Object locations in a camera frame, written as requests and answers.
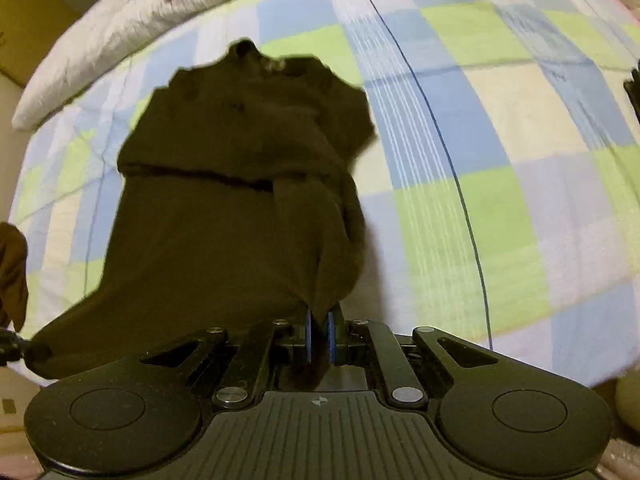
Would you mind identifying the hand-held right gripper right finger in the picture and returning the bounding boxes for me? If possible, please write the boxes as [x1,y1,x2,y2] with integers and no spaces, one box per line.
[325,308,501,409]

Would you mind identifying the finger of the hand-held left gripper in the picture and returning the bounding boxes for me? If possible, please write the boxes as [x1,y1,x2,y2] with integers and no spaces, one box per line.
[0,327,52,367]

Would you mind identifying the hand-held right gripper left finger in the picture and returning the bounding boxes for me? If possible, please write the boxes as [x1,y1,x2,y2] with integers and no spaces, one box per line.
[140,310,314,409]

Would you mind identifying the dark olive shirt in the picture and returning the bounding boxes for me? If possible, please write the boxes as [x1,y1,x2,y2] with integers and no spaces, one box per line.
[27,37,378,381]

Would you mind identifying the checked bed sheet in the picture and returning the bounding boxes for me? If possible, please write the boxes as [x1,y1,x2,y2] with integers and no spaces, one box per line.
[10,0,640,391]

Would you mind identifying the grey folded blanket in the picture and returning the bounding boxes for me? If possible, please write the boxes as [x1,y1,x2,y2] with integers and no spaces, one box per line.
[11,0,351,133]

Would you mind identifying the black object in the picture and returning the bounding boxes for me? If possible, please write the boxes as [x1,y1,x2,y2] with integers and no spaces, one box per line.
[623,66,640,127]

